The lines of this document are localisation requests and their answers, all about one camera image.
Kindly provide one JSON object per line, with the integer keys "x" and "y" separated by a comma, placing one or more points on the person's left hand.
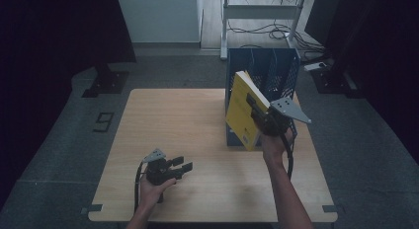
{"x": 153, "y": 191}

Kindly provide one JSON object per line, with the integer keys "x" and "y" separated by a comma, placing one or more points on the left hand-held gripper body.
{"x": 158, "y": 171}

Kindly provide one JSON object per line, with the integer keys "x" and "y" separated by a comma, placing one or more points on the yellow book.
{"x": 245, "y": 114}

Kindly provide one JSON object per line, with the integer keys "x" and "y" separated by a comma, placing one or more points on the black stand base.
{"x": 107, "y": 82}
{"x": 332, "y": 81}

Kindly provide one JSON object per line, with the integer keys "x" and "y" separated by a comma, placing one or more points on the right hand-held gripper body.
{"x": 280, "y": 117}

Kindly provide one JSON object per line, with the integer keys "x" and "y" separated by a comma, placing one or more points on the grey tape patch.
{"x": 332, "y": 209}

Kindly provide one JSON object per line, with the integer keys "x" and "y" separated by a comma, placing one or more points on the white power strip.
{"x": 315, "y": 66}

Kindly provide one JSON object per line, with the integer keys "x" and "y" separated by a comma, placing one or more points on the blue file rack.
{"x": 276, "y": 69}

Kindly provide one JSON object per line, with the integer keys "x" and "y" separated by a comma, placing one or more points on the person's right hand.
{"x": 275, "y": 146}

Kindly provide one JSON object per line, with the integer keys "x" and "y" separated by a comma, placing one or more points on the white desk frame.
{"x": 260, "y": 12}

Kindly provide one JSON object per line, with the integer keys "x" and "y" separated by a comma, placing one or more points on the dark curtain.
{"x": 378, "y": 41}
{"x": 49, "y": 41}

